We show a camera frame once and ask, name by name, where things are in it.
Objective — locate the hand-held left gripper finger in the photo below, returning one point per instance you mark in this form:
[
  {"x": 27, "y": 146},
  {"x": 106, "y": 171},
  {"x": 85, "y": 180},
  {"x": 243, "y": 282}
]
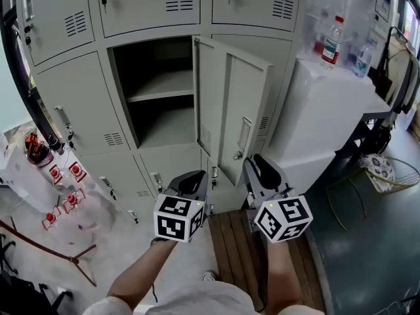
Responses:
[
  {"x": 178, "y": 180},
  {"x": 204, "y": 189}
]

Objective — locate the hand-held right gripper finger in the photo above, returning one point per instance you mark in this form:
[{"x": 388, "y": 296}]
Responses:
[
  {"x": 252, "y": 179},
  {"x": 270, "y": 176}
]

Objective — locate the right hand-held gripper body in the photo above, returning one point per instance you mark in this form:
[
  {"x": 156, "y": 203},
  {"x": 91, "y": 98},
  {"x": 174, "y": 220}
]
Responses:
[{"x": 282, "y": 218}]

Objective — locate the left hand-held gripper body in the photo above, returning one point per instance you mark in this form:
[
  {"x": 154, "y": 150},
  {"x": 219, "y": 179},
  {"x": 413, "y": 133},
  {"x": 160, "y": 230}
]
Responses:
[{"x": 174, "y": 218}]

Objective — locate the grey locker door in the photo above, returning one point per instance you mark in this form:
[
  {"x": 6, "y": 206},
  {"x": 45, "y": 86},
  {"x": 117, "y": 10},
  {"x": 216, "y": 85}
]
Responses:
[{"x": 229, "y": 110}]

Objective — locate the grey metal locker cabinet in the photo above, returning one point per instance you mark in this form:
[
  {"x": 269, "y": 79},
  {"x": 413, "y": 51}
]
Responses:
[{"x": 82, "y": 103}]

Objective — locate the person's left forearm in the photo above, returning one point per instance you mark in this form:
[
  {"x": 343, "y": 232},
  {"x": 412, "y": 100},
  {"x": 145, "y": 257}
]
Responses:
[{"x": 141, "y": 271}]

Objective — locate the person's right forearm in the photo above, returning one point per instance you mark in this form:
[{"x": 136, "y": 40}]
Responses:
[{"x": 282, "y": 274}]

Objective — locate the brown wooden floor mat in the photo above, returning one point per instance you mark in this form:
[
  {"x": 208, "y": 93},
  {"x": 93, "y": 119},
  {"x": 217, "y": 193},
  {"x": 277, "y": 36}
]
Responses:
[{"x": 236, "y": 241}]

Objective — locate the person's white shoe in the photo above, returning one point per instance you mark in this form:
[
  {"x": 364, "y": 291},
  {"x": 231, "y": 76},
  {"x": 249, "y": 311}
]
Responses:
[{"x": 210, "y": 276}]

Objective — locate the white boxy ledge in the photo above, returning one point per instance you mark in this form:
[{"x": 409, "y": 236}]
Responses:
[{"x": 315, "y": 110}]

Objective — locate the person's white shirt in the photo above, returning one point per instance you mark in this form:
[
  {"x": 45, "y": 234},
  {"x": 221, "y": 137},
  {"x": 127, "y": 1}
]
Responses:
[{"x": 203, "y": 299}]

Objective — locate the clear jug with red cap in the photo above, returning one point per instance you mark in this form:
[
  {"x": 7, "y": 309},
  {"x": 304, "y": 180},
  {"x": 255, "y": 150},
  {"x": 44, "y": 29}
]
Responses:
[
  {"x": 50, "y": 217},
  {"x": 55, "y": 173},
  {"x": 77, "y": 171},
  {"x": 73, "y": 199}
]

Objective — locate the small black bottle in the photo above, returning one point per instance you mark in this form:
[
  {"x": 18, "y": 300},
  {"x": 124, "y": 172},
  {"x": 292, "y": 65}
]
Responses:
[{"x": 56, "y": 144}]

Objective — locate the red label water bottle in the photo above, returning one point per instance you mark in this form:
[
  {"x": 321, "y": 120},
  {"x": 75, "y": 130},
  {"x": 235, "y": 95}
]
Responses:
[{"x": 331, "y": 48}]

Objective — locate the orange and black helmet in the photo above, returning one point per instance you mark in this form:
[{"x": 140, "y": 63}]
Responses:
[{"x": 37, "y": 149}]

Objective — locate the blue label water bottle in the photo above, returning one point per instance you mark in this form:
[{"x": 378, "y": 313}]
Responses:
[{"x": 362, "y": 62}]

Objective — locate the white water dispenser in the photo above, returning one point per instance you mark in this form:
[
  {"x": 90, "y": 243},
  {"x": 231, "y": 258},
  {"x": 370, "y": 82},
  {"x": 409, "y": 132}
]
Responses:
[{"x": 23, "y": 176}]

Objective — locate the beige hanging bag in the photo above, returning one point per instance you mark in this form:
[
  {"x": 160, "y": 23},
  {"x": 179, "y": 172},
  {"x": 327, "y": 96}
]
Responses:
[{"x": 398, "y": 64}]

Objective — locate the black office chair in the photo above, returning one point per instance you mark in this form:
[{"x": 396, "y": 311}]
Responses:
[{"x": 19, "y": 294}]

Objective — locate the clear plastic bag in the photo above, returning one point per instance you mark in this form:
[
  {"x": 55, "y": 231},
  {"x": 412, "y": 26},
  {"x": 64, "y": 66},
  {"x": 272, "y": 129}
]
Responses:
[{"x": 351, "y": 12}]

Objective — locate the frosted glass panel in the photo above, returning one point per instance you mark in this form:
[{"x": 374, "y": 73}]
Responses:
[{"x": 8, "y": 94}]

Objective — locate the black window frame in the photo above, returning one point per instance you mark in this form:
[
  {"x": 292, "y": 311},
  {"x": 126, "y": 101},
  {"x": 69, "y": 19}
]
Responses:
[{"x": 16, "y": 54}]

